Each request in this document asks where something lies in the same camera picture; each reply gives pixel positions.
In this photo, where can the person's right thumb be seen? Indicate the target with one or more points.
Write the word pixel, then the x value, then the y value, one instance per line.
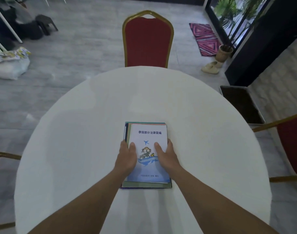
pixel 158 148

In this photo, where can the white round tablecloth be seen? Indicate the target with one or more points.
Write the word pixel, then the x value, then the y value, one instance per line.
pixel 199 124

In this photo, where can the grey planter box with soil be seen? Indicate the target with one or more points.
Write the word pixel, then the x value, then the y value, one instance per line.
pixel 243 104

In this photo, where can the black door frame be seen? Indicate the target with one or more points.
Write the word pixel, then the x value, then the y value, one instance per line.
pixel 260 46

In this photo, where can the person's left thumb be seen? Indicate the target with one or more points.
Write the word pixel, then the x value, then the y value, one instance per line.
pixel 132 148

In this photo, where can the dark blue book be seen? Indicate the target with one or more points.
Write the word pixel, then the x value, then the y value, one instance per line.
pixel 125 131

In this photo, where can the person's right hand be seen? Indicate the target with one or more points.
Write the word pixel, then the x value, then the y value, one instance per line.
pixel 169 162

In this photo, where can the yellow patterned cloth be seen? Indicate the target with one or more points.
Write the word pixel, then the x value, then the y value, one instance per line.
pixel 11 55

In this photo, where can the red chair with gold frame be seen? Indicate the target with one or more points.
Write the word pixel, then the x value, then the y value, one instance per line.
pixel 148 41
pixel 6 155
pixel 291 143

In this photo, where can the white plastic bag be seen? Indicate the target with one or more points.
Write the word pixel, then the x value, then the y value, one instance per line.
pixel 10 69

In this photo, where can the pink patterned rug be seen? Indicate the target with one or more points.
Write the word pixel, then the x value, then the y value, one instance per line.
pixel 204 38

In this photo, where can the person's left forearm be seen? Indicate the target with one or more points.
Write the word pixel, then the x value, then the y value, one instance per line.
pixel 89 204

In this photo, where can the green palm plant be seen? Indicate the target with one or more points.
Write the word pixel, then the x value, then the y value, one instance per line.
pixel 227 12

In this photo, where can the beige slipper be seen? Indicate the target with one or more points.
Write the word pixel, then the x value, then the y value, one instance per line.
pixel 209 69
pixel 219 64

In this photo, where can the person's right forearm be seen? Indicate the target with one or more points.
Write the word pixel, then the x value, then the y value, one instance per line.
pixel 212 204

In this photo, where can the white and blue illustrated booklet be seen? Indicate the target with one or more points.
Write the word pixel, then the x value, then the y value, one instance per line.
pixel 148 134

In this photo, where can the green book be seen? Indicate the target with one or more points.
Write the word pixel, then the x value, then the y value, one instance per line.
pixel 148 185

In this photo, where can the black plastic stool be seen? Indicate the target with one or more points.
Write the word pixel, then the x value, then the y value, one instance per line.
pixel 44 21

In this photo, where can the black bag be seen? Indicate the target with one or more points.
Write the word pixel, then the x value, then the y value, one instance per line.
pixel 26 30

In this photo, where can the person's left hand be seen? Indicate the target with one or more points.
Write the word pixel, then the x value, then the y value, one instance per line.
pixel 125 159

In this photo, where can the woven plant pot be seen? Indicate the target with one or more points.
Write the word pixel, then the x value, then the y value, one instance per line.
pixel 223 54

